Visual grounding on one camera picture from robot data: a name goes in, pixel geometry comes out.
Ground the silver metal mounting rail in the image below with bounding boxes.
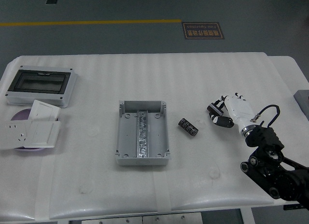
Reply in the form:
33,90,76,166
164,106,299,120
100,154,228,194
136,110,150,159

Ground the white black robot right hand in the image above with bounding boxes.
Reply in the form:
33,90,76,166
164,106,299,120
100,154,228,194
206,91,255,135

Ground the open grey junction box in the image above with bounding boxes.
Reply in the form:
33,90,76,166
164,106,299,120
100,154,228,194
114,100,172,167

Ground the dark floor sign orange text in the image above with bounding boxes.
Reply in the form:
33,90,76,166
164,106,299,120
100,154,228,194
181,22,225,40

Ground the white wall socket panel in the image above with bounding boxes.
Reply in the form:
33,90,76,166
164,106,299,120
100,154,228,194
0,120,33,151

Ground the white wall switch panel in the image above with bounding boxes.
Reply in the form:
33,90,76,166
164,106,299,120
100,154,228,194
28,99,61,122
23,120,61,149

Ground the white foam mat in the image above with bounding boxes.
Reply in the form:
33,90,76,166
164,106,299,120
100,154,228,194
0,52,309,221

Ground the white table leg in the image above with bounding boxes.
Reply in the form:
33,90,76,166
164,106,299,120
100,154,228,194
239,208,256,224

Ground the grey distribution box dark window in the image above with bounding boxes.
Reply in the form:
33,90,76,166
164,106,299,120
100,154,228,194
4,65,78,109

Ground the purple round plate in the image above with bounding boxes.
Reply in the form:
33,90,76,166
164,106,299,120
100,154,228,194
11,108,46,152

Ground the grey metal plate with screws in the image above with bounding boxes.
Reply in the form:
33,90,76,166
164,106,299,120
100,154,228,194
142,212,203,224
81,216,143,224

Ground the yellow floor tape line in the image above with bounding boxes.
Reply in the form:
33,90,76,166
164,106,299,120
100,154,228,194
0,19,182,27

